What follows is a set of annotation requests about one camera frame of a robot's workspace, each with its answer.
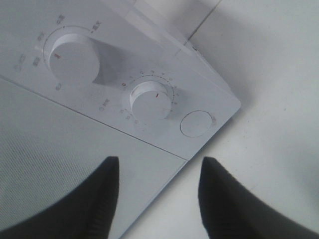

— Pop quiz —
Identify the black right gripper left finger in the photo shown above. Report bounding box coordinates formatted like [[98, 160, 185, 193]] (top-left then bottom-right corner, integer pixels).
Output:
[[0, 156, 120, 239]]

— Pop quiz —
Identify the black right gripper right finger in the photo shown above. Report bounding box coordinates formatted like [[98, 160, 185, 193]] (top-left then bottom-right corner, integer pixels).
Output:
[[198, 157, 319, 239]]

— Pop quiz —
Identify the white microwave oven body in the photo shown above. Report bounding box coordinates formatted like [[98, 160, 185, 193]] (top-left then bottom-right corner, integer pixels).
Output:
[[0, 0, 241, 160]]

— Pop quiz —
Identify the round white door button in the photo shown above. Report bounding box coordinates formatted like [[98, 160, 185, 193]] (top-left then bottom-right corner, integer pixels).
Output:
[[180, 110, 215, 138]]

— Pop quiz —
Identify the upper white power knob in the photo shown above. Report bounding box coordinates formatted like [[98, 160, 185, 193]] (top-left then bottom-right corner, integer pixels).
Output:
[[48, 33, 100, 86]]

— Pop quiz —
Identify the lower white timer knob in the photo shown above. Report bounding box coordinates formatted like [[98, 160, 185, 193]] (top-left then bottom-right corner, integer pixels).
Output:
[[129, 81, 172, 121]]

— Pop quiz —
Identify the white microwave door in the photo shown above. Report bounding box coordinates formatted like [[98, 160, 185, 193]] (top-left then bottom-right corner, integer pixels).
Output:
[[0, 80, 185, 239]]

